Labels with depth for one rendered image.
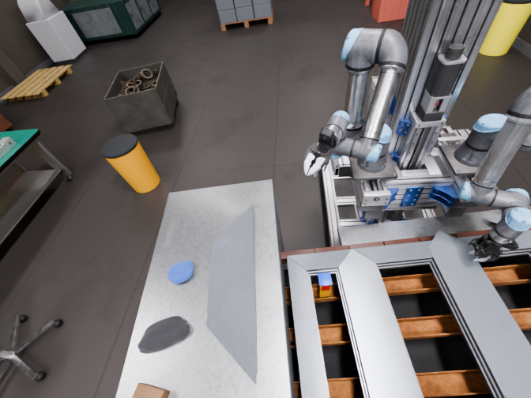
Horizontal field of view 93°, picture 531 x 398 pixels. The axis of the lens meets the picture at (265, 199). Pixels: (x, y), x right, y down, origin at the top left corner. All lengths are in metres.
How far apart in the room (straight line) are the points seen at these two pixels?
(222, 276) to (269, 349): 0.33
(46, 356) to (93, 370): 0.47
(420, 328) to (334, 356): 0.43
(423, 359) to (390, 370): 0.40
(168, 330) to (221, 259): 0.33
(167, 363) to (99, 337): 1.59
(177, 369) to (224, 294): 0.29
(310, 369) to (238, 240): 0.59
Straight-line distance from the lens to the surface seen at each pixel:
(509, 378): 1.40
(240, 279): 1.10
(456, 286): 1.44
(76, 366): 2.72
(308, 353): 1.22
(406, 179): 1.63
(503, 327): 1.45
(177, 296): 1.20
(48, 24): 8.64
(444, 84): 1.41
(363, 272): 1.34
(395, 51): 1.15
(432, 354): 1.64
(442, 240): 1.53
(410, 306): 1.68
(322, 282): 1.26
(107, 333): 2.64
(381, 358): 1.25
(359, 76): 1.23
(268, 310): 1.07
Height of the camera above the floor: 2.07
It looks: 50 degrees down
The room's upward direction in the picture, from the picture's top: 13 degrees counter-clockwise
